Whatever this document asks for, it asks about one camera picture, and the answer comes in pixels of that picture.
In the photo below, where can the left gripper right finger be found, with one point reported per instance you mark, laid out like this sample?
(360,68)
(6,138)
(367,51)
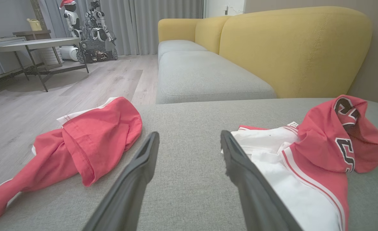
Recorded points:
(253,189)

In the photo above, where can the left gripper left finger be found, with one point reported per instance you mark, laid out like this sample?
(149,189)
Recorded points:
(134,179)

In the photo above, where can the red shorts with white stripe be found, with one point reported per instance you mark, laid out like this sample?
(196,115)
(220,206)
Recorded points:
(95,138)

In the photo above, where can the red jersey with number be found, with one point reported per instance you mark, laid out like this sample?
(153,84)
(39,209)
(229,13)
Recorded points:
(320,150)

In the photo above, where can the large grey sofa chaise cushion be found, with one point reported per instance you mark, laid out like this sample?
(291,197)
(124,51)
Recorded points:
(192,122)

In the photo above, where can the grey sofa seat cushion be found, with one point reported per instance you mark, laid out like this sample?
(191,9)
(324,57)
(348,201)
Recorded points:
(176,46)
(201,77)

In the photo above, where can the wide yellow sofa backrest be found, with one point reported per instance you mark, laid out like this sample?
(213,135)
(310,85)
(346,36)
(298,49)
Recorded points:
(288,48)

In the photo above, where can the white ribbed round stool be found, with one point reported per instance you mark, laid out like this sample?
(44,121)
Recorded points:
(50,56)

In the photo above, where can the yellow sofa end backrest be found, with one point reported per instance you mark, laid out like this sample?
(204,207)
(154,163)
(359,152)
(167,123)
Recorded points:
(176,29)

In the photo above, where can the grey curtain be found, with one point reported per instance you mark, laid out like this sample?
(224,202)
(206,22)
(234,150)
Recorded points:
(150,22)

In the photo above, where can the narrow yellow sofa backrest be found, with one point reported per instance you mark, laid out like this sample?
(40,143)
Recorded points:
(208,32)

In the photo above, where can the round grey coffee table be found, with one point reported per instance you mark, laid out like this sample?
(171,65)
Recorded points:
(38,43)

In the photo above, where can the white robot with santa hat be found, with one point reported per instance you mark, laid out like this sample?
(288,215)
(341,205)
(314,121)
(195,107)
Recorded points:
(70,17)

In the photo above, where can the dark wooden side table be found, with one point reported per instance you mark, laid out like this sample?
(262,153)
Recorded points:
(31,33)

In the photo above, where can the yellow watering can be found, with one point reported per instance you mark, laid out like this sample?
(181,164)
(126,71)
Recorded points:
(35,25)

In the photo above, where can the brown wooden pillar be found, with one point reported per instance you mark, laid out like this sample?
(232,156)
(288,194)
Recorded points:
(38,12)

